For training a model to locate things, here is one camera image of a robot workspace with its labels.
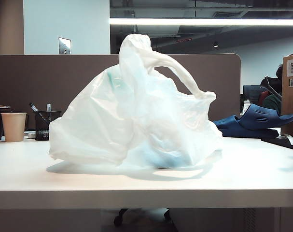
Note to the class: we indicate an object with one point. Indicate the white translucent plastic bag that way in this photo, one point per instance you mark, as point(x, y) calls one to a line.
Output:
point(100, 125)

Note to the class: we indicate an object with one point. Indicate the red lit sign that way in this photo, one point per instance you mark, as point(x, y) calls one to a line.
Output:
point(184, 40)

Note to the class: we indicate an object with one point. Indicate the dark blue rubber slipper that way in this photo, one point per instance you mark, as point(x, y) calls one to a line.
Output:
point(264, 117)
point(233, 130)

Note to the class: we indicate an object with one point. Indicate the round ceiling spotlight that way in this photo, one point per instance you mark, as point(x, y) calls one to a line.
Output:
point(216, 45)

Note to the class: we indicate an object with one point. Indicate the black mesh pen holder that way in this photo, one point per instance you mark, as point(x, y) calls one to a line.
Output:
point(42, 125)

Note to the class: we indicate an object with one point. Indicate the long white ceiling light strip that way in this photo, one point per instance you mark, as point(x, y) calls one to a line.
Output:
point(204, 21)

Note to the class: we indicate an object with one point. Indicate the brown desk partition panel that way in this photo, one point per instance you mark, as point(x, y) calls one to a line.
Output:
point(40, 79)

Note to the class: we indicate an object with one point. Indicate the small white object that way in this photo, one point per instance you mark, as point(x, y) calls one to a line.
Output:
point(30, 134)

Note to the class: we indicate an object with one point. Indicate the grey black angled bar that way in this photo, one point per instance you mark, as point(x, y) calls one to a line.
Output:
point(271, 88)

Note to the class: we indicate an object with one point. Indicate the person in green shirt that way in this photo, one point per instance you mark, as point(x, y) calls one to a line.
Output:
point(274, 102)

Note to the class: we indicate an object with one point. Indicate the beige paper cup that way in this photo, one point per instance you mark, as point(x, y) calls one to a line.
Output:
point(13, 126)

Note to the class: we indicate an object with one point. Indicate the black flat mat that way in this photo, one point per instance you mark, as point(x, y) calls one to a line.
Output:
point(281, 142)

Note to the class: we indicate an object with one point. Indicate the brown cardboard box with labels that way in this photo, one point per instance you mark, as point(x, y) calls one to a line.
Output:
point(292, 106)

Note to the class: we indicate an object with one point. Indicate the metal wall switch plate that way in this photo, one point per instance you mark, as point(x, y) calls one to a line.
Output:
point(65, 45)

